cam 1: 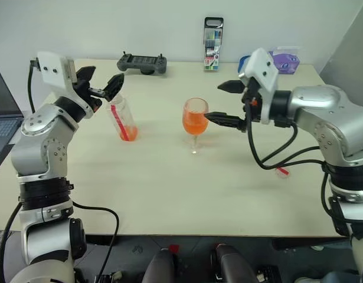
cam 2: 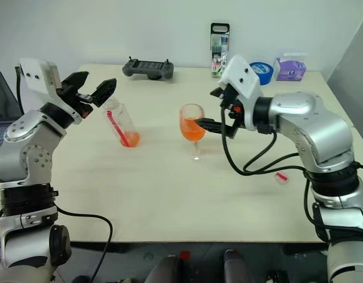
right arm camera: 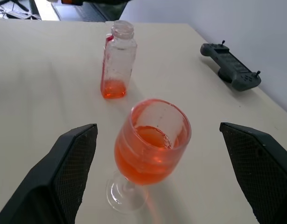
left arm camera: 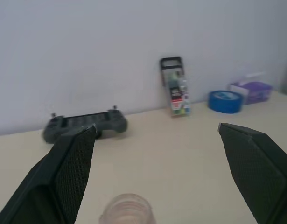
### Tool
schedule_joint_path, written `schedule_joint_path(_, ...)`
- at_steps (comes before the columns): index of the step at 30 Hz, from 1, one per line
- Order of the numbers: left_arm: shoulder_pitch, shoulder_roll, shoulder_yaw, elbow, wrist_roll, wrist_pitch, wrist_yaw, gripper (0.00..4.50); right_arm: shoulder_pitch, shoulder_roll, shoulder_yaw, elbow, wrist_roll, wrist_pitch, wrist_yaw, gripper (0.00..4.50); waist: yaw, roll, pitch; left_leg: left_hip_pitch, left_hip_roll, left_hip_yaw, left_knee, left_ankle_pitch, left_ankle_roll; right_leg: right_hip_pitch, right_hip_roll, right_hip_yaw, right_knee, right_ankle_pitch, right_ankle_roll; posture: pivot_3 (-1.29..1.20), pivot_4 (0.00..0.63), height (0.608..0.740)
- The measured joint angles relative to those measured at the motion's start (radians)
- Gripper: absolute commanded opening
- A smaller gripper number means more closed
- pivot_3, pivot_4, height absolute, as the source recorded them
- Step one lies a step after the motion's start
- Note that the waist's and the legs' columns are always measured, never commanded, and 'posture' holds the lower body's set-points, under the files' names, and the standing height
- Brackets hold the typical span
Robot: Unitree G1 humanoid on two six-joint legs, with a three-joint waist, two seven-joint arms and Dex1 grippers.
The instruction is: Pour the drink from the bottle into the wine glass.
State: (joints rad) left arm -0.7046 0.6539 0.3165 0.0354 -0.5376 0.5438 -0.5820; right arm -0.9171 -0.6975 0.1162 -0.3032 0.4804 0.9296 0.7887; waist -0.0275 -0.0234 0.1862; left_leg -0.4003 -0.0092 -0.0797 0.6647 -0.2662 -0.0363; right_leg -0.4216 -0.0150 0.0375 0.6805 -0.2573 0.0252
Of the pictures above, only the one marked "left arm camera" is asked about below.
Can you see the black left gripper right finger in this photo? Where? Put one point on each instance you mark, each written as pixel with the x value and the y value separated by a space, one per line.
pixel 262 168

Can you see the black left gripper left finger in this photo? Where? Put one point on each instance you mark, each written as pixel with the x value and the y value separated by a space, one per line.
pixel 57 175

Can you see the clear plastic bottle red tape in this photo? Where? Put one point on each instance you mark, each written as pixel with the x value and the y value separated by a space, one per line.
pixel 128 210

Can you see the black handheld game controller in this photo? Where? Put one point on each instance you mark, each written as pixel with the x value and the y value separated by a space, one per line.
pixel 108 122

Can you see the blue tape roll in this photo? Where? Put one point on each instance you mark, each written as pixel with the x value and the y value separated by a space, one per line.
pixel 223 102

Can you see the purple tissue box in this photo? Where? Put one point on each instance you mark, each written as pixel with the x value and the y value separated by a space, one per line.
pixel 257 92

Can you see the colour marker pen pack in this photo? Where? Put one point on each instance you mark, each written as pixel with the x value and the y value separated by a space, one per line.
pixel 177 93

